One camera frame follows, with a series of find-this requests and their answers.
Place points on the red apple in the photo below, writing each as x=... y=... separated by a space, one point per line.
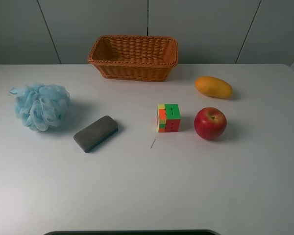
x=210 y=123

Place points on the colourful puzzle cube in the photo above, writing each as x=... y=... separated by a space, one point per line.
x=168 y=118

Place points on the orange wicker basket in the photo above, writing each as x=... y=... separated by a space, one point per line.
x=138 y=58

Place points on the grey whiteboard eraser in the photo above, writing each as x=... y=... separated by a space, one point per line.
x=97 y=132

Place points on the yellow mango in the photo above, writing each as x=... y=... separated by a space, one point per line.
x=213 y=87

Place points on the blue mesh bath loofah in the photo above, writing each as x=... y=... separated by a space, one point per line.
x=41 y=107

